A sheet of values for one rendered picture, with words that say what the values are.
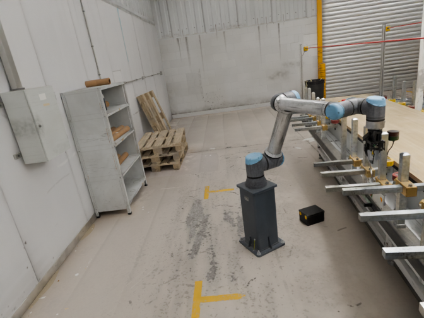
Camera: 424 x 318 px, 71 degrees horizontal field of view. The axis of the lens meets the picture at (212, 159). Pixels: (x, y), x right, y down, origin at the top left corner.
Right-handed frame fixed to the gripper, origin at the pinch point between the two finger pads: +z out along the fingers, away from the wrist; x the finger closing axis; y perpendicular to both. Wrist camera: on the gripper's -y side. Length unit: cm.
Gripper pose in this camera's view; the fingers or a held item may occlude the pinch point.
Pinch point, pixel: (371, 161)
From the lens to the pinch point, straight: 192.2
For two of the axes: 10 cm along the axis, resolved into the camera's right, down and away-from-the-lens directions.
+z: 1.3, 9.4, 3.2
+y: -1.2, 3.3, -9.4
